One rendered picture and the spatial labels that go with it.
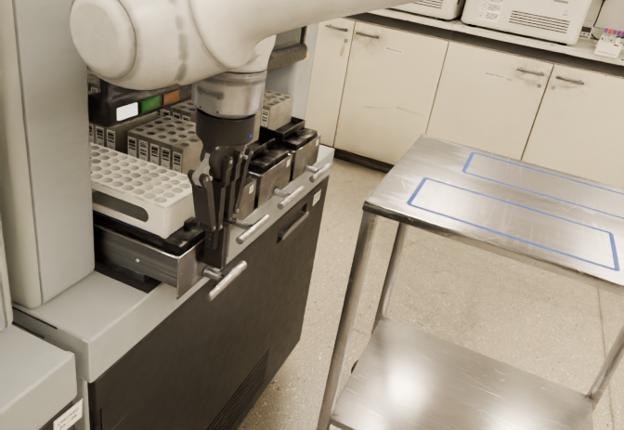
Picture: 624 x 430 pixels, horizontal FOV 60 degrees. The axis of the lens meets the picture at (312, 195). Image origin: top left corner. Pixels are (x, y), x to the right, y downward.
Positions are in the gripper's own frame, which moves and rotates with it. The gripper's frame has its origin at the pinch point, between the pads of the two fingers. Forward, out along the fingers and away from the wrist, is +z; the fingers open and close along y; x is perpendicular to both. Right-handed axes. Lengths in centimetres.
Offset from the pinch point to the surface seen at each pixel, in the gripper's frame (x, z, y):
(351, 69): -57, 24, -229
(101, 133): -29.4, -6.1, -9.4
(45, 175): -14.4, -12.0, 15.5
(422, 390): 33, 52, -45
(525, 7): 22, -24, -230
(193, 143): -13.1, -8.0, -12.7
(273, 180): -5.5, 2.5, -29.2
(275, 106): -13.1, -7.7, -42.2
